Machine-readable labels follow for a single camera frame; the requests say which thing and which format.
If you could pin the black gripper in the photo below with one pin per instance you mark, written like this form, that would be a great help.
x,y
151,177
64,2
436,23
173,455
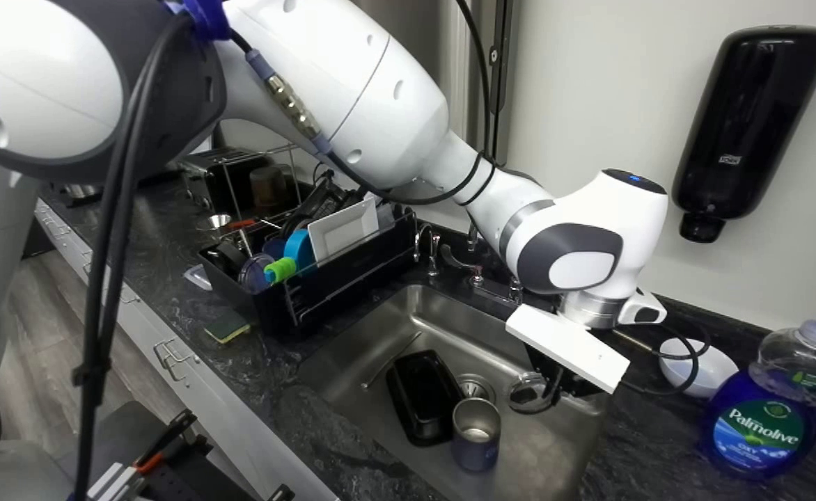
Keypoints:
x,y
536,393

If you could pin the dark blue travel mug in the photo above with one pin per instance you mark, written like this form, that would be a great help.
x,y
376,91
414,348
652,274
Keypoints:
x,y
476,433

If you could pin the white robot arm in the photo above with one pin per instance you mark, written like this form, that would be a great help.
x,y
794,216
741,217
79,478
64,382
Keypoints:
x,y
113,91

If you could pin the black Tupperware container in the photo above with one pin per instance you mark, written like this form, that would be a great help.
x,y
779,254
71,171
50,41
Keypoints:
x,y
425,396

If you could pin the blue lid in rack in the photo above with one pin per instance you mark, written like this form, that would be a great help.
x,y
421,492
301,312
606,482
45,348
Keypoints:
x,y
298,251

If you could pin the stainless steel sink basin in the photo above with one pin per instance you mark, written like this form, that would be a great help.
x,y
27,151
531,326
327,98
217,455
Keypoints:
x,y
540,458

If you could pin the small white bowl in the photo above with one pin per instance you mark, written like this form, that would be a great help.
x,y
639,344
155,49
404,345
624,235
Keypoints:
x,y
694,368

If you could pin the chrome sink faucet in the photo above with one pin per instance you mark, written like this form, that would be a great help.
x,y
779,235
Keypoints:
x,y
464,262

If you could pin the blue Palmolive dish soap bottle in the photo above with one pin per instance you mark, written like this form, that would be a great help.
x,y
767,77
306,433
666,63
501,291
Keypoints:
x,y
762,422

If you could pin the white rectangular container in rack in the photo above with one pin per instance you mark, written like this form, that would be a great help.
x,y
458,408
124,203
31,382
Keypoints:
x,y
343,230

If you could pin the green bottle cap in rack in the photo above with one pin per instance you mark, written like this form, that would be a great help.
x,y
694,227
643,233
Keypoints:
x,y
280,272

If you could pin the black dish drying rack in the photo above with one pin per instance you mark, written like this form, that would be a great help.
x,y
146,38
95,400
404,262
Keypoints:
x,y
297,306

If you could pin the green yellow sponge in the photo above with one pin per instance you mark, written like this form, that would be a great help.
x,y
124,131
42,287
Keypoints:
x,y
223,329

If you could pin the steel paper towel dispenser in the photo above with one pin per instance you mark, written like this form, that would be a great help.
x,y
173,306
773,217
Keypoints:
x,y
465,46

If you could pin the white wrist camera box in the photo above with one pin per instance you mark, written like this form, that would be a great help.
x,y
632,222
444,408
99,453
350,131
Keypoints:
x,y
570,344

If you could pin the black wall soap dispenser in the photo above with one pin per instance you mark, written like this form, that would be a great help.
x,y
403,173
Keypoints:
x,y
756,96

